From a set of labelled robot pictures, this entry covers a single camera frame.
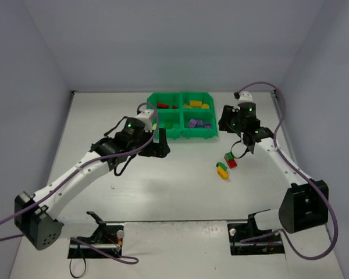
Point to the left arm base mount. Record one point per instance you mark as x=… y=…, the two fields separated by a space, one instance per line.
x=108 y=237

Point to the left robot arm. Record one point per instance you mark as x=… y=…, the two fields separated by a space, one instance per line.
x=39 y=215

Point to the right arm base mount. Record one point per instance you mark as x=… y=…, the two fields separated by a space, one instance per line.
x=246 y=239

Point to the dark green lego piece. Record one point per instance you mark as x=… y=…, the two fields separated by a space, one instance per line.
x=221 y=165

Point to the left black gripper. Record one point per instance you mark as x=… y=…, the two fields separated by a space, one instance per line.
x=152 y=148

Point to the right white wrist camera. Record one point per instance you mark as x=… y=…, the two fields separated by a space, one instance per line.
x=242 y=97

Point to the purple flower lego brick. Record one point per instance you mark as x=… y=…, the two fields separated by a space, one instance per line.
x=193 y=123

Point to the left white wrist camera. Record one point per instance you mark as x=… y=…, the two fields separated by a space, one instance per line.
x=147 y=117

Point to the red arch lego brick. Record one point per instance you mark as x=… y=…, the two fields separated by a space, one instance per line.
x=162 y=105

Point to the red square lego brick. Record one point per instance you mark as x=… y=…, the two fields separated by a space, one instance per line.
x=231 y=163

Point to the pale yellow lego brick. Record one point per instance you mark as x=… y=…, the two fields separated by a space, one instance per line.
x=195 y=103

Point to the yellow curved lego brick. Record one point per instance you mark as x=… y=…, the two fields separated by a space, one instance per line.
x=223 y=174

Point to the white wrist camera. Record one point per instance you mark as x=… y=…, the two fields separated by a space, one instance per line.
x=147 y=117
x=242 y=97

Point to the green square lego brick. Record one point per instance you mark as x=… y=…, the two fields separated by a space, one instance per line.
x=228 y=156

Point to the green lego plate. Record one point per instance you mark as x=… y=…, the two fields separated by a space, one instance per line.
x=169 y=126

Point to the green four-compartment bin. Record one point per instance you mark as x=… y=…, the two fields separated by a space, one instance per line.
x=181 y=116

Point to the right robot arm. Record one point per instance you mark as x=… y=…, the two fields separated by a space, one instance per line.
x=302 y=205

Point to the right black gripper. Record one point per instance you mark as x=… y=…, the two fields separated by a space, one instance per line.
x=226 y=120

